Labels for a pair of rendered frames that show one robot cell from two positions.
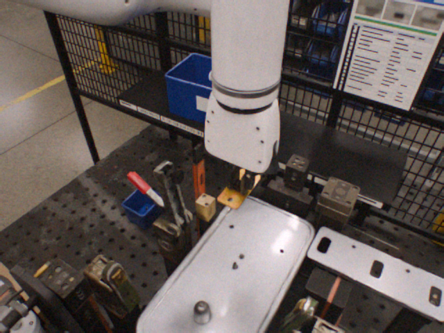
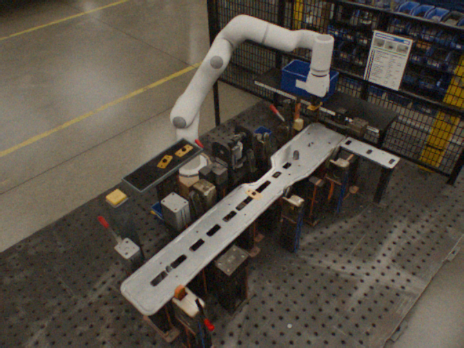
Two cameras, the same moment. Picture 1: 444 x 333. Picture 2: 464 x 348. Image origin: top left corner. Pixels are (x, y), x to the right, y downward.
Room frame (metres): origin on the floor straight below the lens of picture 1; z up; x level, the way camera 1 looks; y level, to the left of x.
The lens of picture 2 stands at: (-1.23, 0.07, 2.28)
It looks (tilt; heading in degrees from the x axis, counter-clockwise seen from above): 43 degrees down; 11
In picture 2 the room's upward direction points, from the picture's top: 2 degrees counter-clockwise
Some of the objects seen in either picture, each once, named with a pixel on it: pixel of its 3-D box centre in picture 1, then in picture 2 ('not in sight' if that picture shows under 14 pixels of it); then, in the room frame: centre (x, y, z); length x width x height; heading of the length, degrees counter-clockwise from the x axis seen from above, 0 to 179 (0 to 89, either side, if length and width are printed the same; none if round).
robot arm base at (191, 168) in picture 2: not in sight; (188, 152); (0.38, 0.63, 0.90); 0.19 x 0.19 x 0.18
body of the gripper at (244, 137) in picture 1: (243, 123); (317, 81); (0.39, -0.03, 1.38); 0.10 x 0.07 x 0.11; 58
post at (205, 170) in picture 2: not in sight; (208, 199); (0.03, 0.45, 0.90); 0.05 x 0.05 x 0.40; 58
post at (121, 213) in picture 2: not in sight; (128, 233); (-0.24, 0.75, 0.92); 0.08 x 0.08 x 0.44; 58
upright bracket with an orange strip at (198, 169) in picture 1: (201, 219); (295, 133); (0.56, 0.05, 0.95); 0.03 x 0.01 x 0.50; 148
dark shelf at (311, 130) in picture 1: (248, 125); (320, 97); (0.87, -0.09, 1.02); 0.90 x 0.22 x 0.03; 58
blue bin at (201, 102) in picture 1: (222, 94); (308, 80); (0.92, -0.01, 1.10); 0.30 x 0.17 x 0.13; 62
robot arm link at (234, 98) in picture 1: (243, 83); (319, 68); (0.40, -0.03, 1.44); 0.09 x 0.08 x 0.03; 58
